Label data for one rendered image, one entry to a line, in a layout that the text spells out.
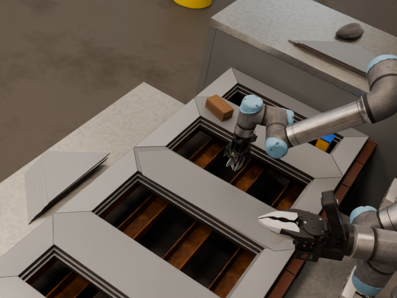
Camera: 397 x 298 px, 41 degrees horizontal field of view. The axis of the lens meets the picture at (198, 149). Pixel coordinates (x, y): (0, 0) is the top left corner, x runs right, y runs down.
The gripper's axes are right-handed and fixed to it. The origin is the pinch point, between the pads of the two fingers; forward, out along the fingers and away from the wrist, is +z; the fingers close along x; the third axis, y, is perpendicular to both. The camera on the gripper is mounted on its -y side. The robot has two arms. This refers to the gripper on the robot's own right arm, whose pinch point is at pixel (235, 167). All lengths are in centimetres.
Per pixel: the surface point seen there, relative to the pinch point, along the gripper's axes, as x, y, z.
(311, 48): -5, -73, -20
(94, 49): -176, -121, 87
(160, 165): -23.1, 18.7, 0.7
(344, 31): 1, -101, -20
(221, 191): 2.4, 14.3, 0.7
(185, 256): 3.0, 35.3, 19.2
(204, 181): -5.3, 14.6, 0.7
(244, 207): 13.2, 15.8, 0.8
